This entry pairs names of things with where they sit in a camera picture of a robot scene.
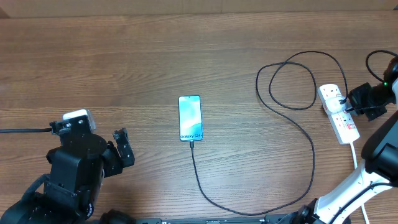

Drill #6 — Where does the white power strip cord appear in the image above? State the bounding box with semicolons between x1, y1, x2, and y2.
349;142;371;224

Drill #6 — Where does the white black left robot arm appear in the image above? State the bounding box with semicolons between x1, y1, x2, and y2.
1;127;135;223

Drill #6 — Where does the white power strip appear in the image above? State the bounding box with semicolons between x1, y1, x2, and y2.
318;84;360;144

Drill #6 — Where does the white charger plug adapter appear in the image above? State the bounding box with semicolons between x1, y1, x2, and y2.
323;96;347;114

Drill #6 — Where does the black charger cable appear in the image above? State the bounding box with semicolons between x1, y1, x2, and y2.
188;50;349;217

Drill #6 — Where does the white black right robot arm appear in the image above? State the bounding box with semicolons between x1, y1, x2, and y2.
280;53;397;223

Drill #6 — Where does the blue Galaxy smartphone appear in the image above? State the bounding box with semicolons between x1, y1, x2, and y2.
178;95;203;141

